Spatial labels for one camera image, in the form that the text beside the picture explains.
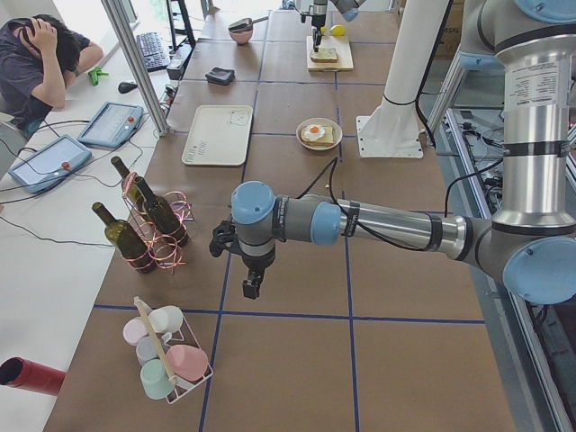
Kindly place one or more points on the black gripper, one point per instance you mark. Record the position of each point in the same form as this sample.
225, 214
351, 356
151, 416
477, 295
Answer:
319, 20
256, 264

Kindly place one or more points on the bread slice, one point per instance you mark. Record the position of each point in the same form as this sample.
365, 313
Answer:
327, 140
323, 55

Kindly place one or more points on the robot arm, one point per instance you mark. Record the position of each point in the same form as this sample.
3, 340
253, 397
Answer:
529, 243
317, 10

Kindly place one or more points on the cream bear tray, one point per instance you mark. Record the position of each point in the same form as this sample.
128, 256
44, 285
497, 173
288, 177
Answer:
219, 136

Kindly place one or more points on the whole yellow lemon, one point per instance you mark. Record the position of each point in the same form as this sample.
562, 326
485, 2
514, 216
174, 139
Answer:
338, 30

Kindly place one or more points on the wooden cutting board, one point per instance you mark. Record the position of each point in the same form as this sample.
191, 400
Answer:
342, 47

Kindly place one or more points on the pink bowl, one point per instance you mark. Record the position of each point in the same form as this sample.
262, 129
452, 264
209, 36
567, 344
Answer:
242, 37

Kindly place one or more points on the metal scoop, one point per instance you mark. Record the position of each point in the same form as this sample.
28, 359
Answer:
240, 25

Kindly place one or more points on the dark green wine bottle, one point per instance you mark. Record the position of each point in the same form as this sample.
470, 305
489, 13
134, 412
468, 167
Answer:
160, 212
123, 173
125, 238

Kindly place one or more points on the fried egg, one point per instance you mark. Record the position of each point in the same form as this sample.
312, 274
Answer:
312, 132

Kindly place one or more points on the white round plate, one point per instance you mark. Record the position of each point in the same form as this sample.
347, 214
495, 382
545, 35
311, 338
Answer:
337, 132

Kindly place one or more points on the white cup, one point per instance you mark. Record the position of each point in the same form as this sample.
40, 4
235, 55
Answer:
166, 319

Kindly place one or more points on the bread slice under egg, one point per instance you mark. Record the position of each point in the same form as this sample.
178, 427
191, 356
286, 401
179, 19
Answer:
327, 140

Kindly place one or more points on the grey folded cloth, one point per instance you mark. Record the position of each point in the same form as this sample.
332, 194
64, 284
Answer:
220, 76

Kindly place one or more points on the light pink cup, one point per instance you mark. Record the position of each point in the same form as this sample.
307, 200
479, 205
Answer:
134, 331

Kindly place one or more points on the grey cup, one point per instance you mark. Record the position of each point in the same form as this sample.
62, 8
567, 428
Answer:
145, 350

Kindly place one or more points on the blue teach pendant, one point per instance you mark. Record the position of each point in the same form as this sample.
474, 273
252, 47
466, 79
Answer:
112, 125
50, 165

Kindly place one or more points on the mint green cup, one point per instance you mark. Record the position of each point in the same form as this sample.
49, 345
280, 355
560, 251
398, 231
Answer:
154, 380

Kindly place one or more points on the black keyboard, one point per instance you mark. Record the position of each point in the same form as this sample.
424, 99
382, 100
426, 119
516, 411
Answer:
152, 51

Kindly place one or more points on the black computer mouse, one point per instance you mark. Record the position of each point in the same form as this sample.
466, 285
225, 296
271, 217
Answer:
125, 87

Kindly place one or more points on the red cylinder tube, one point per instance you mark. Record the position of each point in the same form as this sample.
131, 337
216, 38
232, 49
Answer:
24, 374

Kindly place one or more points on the seated person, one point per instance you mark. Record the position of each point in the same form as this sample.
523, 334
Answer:
40, 58

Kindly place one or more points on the copper wire bottle rack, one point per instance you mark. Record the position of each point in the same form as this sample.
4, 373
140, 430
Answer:
164, 249

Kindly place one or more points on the wooden rack handle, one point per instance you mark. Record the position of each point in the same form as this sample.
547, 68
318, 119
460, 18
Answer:
141, 308

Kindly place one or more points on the white wire cup rack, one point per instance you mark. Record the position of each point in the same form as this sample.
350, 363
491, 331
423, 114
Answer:
184, 336

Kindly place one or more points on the aluminium frame post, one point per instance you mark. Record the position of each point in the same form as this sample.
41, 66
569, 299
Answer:
121, 26

